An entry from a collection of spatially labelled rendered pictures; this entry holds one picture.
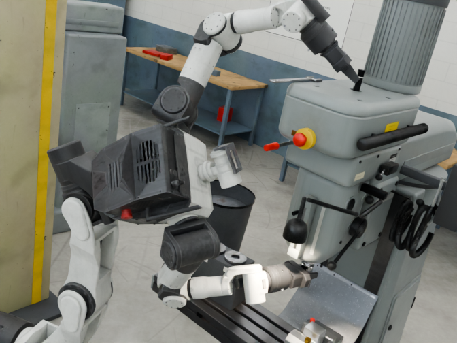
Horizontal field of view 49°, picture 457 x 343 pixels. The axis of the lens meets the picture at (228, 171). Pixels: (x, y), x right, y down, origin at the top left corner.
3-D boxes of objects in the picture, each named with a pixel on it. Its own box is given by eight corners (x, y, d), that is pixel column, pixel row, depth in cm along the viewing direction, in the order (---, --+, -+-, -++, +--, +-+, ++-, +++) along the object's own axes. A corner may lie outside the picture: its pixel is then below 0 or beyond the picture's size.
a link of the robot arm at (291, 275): (314, 271, 169) (287, 278, 163) (307, 295, 173) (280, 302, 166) (290, 252, 179) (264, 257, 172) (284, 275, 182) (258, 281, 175)
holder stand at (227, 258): (230, 311, 201) (240, 268, 194) (187, 286, 212) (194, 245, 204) (246, 299, 211) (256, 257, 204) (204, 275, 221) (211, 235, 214)
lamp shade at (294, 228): (279, 239, 151) (284, 220, 149) (285, 229, 157) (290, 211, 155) (302, 246, 149) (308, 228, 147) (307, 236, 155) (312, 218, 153)
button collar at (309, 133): (309, 152, 140) (314, 132, 138) (292, 145, 144) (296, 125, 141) (313, 152, 142) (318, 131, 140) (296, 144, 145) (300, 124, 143)
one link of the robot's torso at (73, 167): (36, 154, 161) (79, 139, 154) (61, 144, 173) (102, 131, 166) (70, 233, 166) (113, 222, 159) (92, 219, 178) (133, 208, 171)
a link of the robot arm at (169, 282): (147, 303, 165) (168, 276, 148) (152, 267, 172) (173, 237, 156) (181, 309, 168) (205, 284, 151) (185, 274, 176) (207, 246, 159)
